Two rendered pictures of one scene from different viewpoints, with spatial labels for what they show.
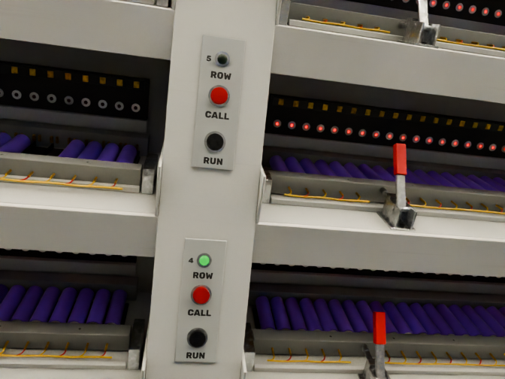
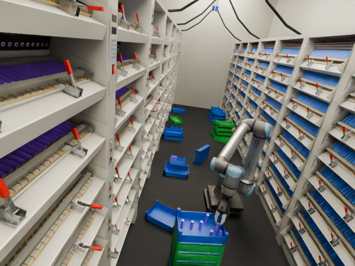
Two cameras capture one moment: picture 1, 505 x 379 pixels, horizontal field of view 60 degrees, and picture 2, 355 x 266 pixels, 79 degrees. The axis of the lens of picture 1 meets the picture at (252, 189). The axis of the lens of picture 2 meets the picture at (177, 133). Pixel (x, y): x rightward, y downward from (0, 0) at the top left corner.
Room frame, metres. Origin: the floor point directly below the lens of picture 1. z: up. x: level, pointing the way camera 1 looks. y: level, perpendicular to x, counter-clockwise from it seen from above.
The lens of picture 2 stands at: (-0.20, 2.15, 1.48)
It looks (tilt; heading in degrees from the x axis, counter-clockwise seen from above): 22 degrees down; 280
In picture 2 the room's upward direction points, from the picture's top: 8 degrees clockwise
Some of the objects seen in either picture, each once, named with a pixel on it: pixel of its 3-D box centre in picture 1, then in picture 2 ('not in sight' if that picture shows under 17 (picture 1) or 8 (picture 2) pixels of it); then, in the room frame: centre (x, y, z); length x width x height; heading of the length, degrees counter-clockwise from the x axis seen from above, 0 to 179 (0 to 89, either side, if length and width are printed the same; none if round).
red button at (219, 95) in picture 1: (219, 95); not in sight; (0.42, 0.04, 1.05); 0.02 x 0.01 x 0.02; 99
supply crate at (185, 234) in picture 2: not in sight; (200, 225); (-0.25, 1.05, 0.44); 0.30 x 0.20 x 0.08; 16
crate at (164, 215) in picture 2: not in sight; (165, 215); (0.06, 0.63, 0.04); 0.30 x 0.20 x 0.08; 166
